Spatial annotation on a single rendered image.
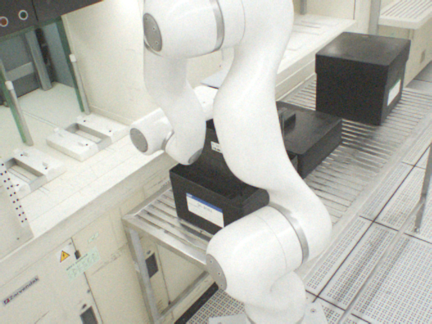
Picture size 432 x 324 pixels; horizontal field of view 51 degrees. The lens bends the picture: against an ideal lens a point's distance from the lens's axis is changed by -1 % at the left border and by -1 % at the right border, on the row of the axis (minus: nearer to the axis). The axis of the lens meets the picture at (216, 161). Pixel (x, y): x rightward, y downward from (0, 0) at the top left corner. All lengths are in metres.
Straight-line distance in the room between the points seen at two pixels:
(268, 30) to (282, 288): 0.46
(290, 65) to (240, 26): 1.48
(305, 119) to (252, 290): 1.03
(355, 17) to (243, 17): 2.07
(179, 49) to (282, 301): 0.47
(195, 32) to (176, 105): 0.34
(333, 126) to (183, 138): 0.81
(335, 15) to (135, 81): 1.46
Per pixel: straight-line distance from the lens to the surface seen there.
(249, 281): 0.75
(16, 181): 1.57
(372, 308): 2.19
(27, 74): 2.24
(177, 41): 0.63
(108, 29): 1.63
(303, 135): 1.60
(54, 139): 1.73
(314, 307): 1.19
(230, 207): 1.23
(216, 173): 1.27
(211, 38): 0.64
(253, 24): 0.68
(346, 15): 2.73
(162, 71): 0.90
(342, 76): 1.84
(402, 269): 2.37
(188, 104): 0.96
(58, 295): 1.51
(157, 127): 1.03
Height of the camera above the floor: 1.70
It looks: 34 degrees down
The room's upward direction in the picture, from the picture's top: 6 degrees counter-clockwise
